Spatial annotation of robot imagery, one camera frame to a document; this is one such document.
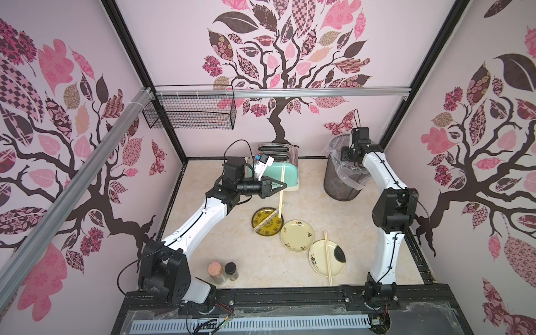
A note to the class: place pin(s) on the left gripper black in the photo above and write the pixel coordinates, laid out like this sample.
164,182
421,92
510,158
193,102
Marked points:
266,185

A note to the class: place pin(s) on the chopsticks panda wrapper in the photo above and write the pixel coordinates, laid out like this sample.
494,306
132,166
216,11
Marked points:
281,192

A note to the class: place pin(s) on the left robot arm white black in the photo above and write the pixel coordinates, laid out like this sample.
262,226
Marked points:
164,265

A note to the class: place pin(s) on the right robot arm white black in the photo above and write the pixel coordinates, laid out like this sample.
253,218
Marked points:
393,214

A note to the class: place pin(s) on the mint green toaster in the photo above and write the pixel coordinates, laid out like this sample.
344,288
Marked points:
285,165

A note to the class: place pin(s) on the yellow patterned plate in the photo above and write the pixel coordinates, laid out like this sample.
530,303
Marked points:
269,228

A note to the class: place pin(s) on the cream plate with calligraphy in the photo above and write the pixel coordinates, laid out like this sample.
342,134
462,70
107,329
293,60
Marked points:
297,235

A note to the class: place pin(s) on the black mesh trash bin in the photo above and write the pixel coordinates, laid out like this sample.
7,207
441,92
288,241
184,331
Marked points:
339,184

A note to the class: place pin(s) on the clear plastic bin liner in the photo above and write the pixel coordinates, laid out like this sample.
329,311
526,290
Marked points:
347,171

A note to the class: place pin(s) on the cream plate with green patch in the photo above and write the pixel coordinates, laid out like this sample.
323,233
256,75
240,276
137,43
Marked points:
317,256

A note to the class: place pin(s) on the black lid spice jar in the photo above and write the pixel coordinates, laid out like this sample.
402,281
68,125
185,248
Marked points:
231,271

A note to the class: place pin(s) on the pink lid spice jar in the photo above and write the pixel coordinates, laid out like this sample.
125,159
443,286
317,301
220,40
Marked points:
217,273

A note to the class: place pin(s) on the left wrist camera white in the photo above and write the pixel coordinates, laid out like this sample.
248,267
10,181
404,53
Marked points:
262,162

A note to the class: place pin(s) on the black wire wall basket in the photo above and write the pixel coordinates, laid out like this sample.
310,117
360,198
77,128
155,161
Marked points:
210,107

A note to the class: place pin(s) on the aluminium frame bar rear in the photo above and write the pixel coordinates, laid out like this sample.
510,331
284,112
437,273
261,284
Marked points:
287,93

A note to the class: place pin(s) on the aluminium frame bar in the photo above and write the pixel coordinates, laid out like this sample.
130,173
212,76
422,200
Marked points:
21,262
287,93

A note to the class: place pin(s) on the white slotted cable duct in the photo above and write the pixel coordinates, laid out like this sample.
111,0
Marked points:
250,325

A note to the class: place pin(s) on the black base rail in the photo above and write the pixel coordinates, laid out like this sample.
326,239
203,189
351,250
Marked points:
416,309

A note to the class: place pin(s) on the aluminium frame bar left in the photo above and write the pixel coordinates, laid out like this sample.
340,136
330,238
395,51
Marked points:
21,262

